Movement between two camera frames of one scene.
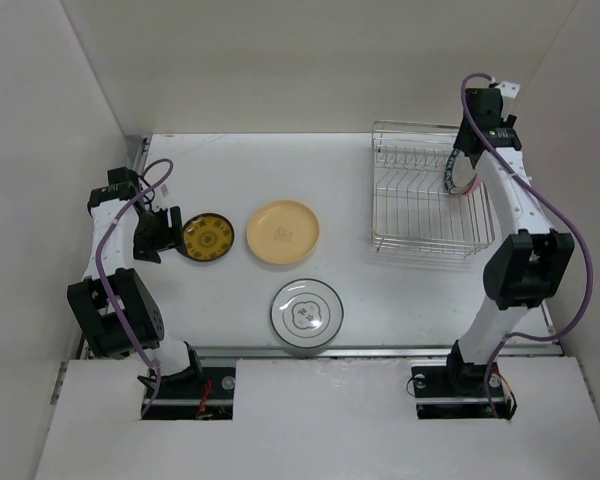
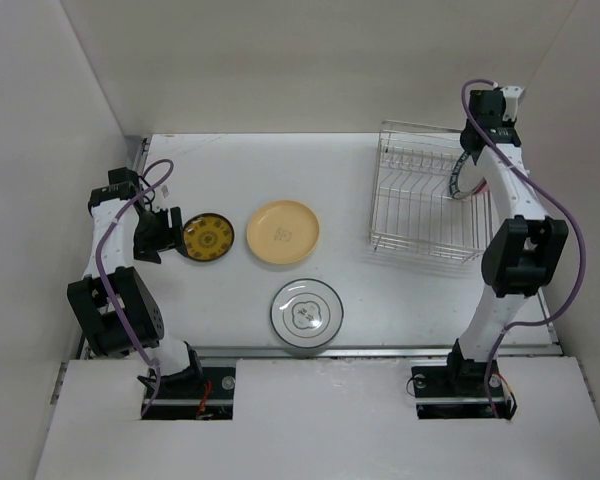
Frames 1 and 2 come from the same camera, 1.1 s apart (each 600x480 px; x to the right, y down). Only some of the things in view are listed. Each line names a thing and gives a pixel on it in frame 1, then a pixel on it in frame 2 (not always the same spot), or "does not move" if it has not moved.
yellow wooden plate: (283, 232) does not move
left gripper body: (153, 232) does not move
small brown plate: (207, 237) does not move
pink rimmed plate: (460, 175) → (481, 187)
